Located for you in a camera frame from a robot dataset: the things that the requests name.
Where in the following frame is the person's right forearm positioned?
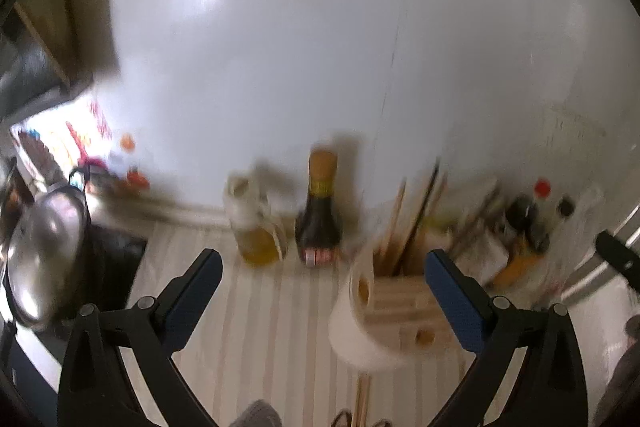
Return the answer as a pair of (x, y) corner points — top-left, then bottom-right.
(592, 346), (640, 427)

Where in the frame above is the red square seal sticker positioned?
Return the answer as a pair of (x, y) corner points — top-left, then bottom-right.
(88, 99), (114, 140)

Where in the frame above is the dark soy sauce bottle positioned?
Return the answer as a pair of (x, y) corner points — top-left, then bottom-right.
(294, 148), (344, 267)

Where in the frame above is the black range hood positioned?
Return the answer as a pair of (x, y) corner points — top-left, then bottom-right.
(0, 22), (96, 124)

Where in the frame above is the colourful wall sticker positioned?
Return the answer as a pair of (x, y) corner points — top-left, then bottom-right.
(16, 129), (57, 174)

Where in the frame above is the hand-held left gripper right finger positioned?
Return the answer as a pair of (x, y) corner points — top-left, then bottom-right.
(424, 248), (587, 427)

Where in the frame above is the white seasoning packet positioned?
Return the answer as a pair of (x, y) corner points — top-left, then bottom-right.
(451, 226), (509, 274)

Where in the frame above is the dark wooden chopstick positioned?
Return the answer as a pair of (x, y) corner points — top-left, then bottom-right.
(397, 159), (442, 276)

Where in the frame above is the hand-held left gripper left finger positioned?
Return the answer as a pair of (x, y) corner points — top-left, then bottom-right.
(56, 248), (224, 427)

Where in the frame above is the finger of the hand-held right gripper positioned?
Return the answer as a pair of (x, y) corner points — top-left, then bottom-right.
(596, 231), (640, 294)

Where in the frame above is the beige wall cabinet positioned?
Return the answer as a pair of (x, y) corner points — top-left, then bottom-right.
(12, 0), (122, 88)

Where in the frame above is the striped cat print table mat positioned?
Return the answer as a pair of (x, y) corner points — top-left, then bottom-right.
(127, 221), (501, 427)

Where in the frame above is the clear cooking oil bottle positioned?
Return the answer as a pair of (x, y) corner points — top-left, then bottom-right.
(227, 171), (289, 268)

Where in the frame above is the red cap dark bottle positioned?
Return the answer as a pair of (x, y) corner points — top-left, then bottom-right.
(504, 179), (552, 254)

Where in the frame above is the wok with steel lid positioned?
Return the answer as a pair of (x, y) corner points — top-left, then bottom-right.
(4, 183), (94, 331)

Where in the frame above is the cream utensil holder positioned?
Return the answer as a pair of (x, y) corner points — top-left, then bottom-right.
(327, 249), (471, 374)

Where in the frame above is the black gas stove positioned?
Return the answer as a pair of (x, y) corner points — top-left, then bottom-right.
(62, 226), (149, 334)

